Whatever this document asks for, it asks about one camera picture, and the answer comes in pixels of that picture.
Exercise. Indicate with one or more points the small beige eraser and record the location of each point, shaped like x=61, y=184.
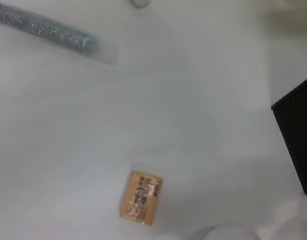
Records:
x=141, y=198

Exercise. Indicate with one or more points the silver glitter pen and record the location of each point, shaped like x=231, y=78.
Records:
x=48, y=32

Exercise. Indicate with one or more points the black mesh pen holder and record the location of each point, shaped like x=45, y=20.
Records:
x=298, y=137

